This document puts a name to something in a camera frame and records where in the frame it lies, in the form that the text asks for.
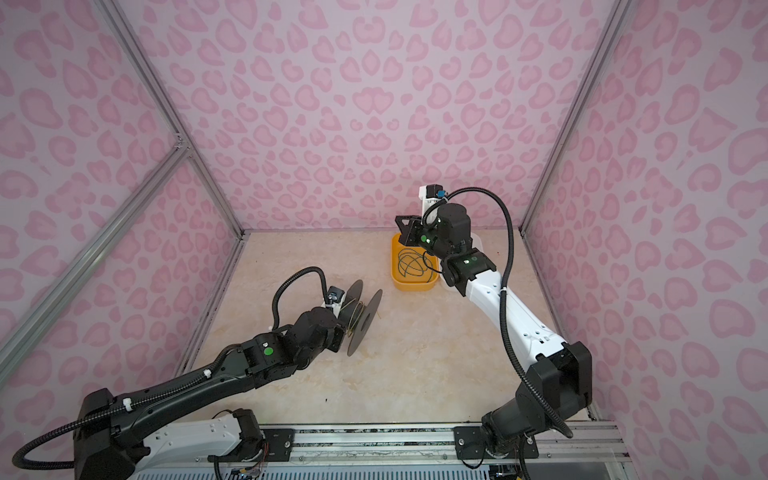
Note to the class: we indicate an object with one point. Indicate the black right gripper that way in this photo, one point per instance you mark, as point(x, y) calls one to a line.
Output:
point(409, 235)

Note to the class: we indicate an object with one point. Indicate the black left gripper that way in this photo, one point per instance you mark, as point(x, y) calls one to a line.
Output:
point(340, 330)

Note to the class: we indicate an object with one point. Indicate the dark grey cable spool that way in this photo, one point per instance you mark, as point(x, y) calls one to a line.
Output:
point(357, 315)

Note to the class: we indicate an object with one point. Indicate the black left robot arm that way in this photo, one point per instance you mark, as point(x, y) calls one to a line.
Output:
point(113, 444)

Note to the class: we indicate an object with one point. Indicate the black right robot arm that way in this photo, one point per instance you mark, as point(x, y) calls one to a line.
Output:
point(576, 394)

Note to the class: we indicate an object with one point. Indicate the yellow plastic bin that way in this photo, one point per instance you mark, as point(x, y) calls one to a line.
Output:
point(412, 270)

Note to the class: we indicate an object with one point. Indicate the white plastic bin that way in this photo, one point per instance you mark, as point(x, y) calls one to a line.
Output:
point(477, 243)

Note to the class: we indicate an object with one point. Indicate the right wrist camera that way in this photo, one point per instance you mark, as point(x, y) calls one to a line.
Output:
point(430, 195)

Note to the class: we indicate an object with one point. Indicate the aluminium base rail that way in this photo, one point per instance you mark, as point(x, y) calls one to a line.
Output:
point(387, 451)

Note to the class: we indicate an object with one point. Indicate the aluminium frame diagonal strut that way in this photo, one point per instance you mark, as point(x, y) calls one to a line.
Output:
point(39, 319)

